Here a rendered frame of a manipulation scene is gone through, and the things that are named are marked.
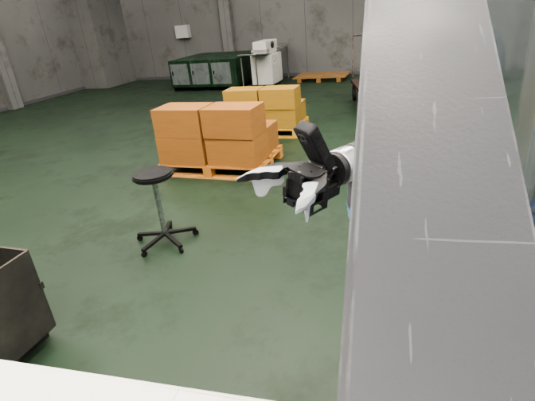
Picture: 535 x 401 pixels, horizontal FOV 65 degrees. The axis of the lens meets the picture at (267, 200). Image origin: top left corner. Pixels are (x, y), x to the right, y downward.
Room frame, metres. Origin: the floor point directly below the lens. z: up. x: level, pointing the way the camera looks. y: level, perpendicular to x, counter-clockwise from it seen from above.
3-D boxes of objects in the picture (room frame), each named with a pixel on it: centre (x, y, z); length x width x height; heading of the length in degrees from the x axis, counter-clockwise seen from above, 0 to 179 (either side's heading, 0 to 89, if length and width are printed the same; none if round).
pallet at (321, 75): (10.64, -1.62, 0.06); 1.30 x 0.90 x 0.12; 66
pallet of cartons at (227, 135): (4.95, 0.50, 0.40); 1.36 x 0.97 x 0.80; 64
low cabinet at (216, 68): (11.35, 0.96, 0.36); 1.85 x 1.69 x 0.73; 66
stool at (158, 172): (3.16, 0.91, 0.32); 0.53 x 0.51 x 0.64; 164
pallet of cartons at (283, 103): (6.36, -0.11, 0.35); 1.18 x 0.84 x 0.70; 67
